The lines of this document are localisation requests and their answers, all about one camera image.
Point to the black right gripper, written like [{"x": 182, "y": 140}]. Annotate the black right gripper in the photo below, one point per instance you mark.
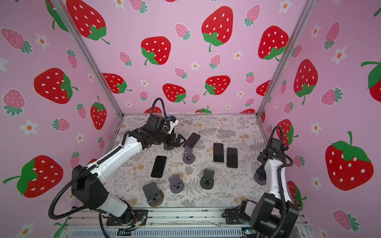
[{"x": 259, "y": 175}]

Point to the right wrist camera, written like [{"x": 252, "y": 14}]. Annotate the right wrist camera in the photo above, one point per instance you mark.
[{"x": 278, "y": 145}]

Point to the dark front right stand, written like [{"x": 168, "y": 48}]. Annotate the dark front right stand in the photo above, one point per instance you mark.
[{"x": 207, "y": 180}]

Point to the wooden base grey stand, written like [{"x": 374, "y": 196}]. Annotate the wooden base grey stand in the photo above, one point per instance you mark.
[{"x": 153, "y": 194}]

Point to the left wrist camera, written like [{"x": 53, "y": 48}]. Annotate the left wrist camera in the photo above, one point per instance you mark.
[{"x": 161, "y": 123}]

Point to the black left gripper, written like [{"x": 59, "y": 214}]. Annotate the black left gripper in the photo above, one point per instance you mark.
[{"x": 172, "y": 136}]

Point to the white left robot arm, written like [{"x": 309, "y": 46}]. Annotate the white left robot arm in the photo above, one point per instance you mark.
[{"x": 89, "y": 188}]

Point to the grey front middle stand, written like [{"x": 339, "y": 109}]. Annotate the grey front middle stand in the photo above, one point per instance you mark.
[{"x": 176, "y": 184}]

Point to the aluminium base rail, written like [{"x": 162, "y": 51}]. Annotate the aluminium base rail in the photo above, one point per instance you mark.
[{"x": 197, "y": 222}]

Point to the back black round stand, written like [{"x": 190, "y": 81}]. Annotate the back black round stand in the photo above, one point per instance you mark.
[{"x": 168, "y": 147}]

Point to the middle grey round stand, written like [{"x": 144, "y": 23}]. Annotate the middle grey round stand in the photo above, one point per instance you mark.
[{"x": 188, "y": 156}]

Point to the far right grey stand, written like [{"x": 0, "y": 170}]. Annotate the far right grey stand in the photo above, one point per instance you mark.
[{"x": 260, "y": 176}]

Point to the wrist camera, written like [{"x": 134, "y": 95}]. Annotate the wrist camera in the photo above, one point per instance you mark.
[
  {"x": 278, "y": 145},
  {"x": 161, "y": 123}
]

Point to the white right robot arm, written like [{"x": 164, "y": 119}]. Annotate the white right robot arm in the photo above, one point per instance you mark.
[{"x": 274, "y": 215}]

